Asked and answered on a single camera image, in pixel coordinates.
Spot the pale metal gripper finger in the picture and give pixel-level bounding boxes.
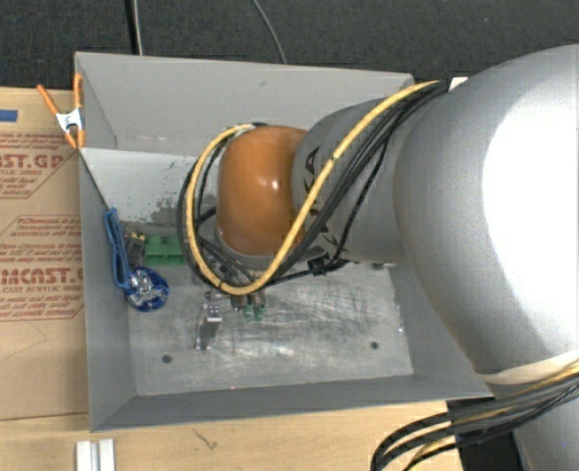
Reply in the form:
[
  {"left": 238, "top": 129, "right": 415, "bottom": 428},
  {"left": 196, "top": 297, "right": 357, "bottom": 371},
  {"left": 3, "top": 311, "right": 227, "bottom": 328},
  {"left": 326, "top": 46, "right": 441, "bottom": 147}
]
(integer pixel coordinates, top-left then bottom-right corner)
[{"left": 193, "top": 303, "right": 224, "bottom": 352}]

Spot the grey metal bin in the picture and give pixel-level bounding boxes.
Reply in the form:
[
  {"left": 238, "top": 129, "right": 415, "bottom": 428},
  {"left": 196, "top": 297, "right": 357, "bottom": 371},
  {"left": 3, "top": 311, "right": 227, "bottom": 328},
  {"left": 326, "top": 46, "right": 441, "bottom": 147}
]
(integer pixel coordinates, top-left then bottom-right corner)
[{"left": 73, "top": 50, "right": 498, "bottom": 434}]

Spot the green ridged block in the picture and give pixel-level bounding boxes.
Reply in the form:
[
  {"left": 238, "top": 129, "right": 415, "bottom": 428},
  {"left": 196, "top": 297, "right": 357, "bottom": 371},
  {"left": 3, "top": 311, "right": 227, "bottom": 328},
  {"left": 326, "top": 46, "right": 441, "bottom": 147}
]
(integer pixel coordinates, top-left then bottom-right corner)
[{"left": 142, "top": 235, "right": 187, "bottom": 267}]

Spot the small yellow and black object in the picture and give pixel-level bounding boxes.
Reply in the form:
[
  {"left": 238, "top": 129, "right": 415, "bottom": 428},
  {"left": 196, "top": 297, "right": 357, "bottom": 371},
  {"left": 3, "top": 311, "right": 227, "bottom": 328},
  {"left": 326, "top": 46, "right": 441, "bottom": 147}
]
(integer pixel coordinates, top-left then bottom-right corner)
[{"left": 124, "top": 230, "right": 147, "bottom": 264}]

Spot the brown cardboard board red print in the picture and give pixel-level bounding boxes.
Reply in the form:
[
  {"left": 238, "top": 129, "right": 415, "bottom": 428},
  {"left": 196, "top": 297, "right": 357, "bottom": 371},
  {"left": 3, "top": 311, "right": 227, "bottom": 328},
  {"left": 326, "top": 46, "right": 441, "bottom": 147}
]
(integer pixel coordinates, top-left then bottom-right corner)
[{"left": 0, "top": 84, "right": 92, "bottom": 424}]

